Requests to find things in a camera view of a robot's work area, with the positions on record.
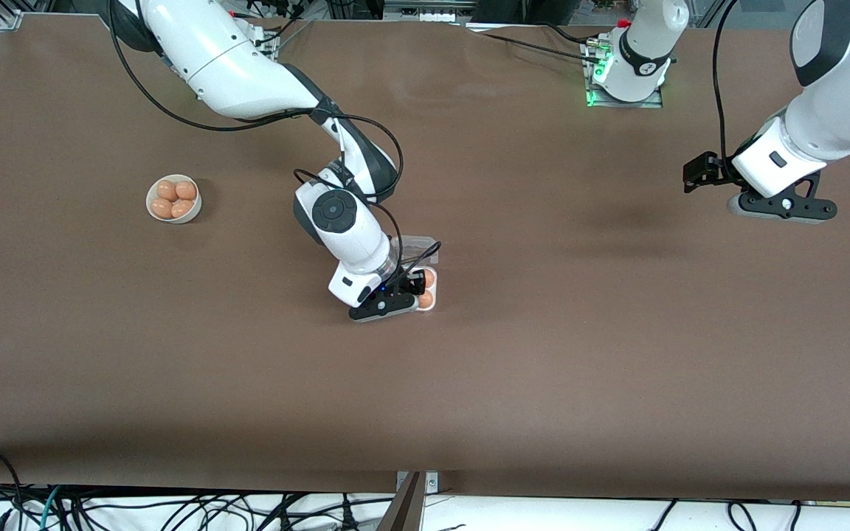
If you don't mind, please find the teal cable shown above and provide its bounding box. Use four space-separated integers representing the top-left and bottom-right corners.
40 485 66 531

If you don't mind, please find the dark grey metal bar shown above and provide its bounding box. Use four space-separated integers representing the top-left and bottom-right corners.
377 472 426 531

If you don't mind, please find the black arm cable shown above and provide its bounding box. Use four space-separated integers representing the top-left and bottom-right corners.
711 0 739 167
109 11 442 296

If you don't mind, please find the small metal bracket plate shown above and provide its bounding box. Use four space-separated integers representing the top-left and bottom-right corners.
395 471 439 493

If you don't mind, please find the long black table cable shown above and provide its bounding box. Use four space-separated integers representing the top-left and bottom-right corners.
466 22 607 63

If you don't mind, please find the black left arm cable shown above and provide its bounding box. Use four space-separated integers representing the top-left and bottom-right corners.
711 0 739 167

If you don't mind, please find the clear plastic egg box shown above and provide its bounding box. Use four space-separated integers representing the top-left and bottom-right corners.
388 235 443 313

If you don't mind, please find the white round bowl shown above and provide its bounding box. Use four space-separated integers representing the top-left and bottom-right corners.
145 174 203 224

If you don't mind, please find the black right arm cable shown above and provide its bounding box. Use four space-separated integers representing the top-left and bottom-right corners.
109 11 442 296

